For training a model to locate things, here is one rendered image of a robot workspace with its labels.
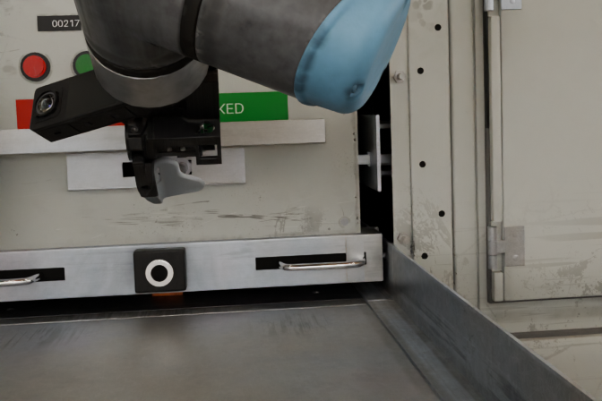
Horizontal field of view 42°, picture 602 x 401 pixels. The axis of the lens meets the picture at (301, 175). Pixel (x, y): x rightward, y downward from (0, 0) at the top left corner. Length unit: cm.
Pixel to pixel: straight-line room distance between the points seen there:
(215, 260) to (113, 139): 19
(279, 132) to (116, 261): 25
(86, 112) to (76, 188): 31
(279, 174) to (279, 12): 51
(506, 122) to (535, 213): 11
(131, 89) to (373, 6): 20
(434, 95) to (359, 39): 49
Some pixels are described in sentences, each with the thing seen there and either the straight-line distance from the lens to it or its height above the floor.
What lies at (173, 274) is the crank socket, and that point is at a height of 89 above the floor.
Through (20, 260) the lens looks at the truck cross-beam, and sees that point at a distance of 99.
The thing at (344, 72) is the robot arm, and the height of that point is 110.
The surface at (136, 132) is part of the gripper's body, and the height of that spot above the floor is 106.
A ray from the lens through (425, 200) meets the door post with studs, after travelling 95.
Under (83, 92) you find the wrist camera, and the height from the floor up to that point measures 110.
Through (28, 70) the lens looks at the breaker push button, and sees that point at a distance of 98.
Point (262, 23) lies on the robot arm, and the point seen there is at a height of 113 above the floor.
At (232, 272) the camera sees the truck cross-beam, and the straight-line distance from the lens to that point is 96.
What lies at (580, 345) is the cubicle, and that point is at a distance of 102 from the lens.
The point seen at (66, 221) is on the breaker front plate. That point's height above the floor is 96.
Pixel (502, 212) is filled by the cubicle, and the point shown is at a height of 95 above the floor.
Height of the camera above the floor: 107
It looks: 4 degrees down
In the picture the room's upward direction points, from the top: 2 degrees counter-clockwise
